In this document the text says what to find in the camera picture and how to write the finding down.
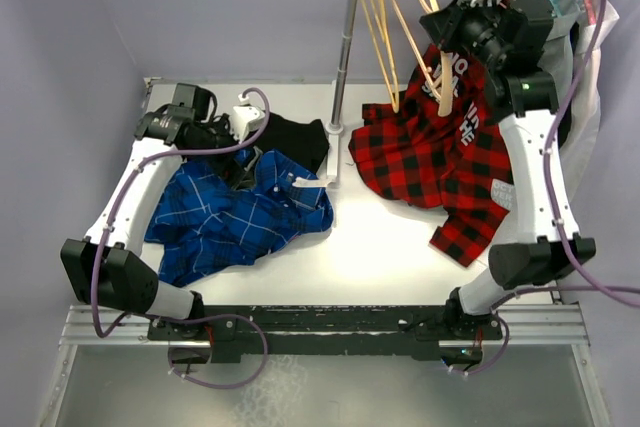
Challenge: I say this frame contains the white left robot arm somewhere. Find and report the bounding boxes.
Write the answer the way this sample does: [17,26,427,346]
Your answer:
[60,83,270,339]

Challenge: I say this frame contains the beige plastic hanger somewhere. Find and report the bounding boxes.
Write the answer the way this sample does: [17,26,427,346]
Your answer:
[418,0,454,118]

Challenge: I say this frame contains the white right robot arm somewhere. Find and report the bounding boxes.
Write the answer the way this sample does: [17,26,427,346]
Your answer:
[420,0,596,338]

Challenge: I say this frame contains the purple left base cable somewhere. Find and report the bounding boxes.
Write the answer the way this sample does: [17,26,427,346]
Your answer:
[166,314,271,391]

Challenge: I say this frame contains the red black plaid shirt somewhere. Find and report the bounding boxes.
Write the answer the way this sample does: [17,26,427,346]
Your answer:
[349,53,516,267]

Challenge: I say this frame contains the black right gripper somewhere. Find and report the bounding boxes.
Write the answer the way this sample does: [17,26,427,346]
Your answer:
[422,0,508,70]

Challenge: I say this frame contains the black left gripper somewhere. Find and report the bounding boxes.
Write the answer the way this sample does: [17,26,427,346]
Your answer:
[189,114,262,190]

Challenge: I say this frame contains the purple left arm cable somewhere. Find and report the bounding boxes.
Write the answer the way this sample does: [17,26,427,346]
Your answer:
[92,86,271,339]

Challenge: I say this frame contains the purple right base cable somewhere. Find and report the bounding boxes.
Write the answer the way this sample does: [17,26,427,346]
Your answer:
[447,314,511,378]

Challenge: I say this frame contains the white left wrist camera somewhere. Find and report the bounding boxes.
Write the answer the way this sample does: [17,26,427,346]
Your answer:
[229,93,266,143]

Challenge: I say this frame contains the black garment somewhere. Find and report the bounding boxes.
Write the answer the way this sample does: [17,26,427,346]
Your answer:
[255,113,330,174]

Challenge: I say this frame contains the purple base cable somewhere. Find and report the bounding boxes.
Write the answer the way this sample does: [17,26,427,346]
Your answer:
[447,314,511,378]
[166,314,271,391]

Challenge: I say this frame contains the grey shirt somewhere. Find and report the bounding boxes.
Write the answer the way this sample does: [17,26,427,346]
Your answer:
[538,0,580,103]

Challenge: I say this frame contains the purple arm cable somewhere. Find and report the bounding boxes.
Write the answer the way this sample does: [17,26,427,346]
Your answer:
[92,86,271,339]
[504,0,640,309]

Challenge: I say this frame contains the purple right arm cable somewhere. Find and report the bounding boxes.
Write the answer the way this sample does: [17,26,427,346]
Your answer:
[504,0,640,309]

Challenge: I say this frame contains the white shirt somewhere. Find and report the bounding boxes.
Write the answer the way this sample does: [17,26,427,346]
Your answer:
[560,0,619,198]

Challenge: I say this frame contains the blue plaid shirt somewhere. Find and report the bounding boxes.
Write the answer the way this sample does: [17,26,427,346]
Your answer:
[144,150,334,287]

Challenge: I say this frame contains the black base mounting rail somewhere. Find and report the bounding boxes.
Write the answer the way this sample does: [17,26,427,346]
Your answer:
[148,305,502,363]

